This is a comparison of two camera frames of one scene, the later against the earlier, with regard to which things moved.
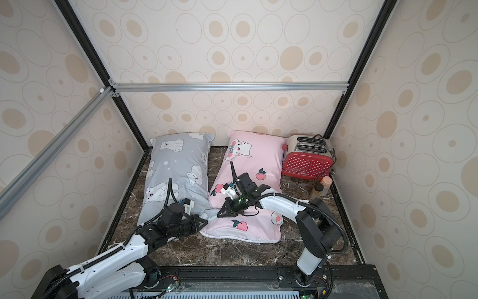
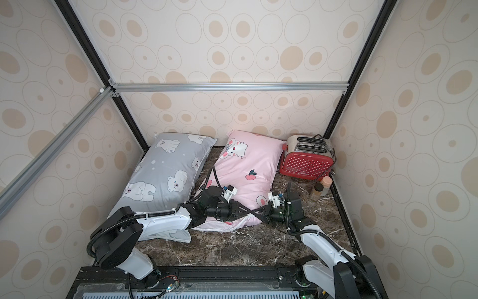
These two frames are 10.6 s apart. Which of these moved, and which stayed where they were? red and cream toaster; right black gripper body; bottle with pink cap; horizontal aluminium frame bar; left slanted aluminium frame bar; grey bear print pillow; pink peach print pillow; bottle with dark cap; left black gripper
Moved: left black gripper; pink peach print pillow; right black gripper body; grey bear print pillow
Stayed: horizontal aluminium frame bar; red and cream toaster; bottle with dark cap; left slanted aluminium frame bar; bottle with pink cap
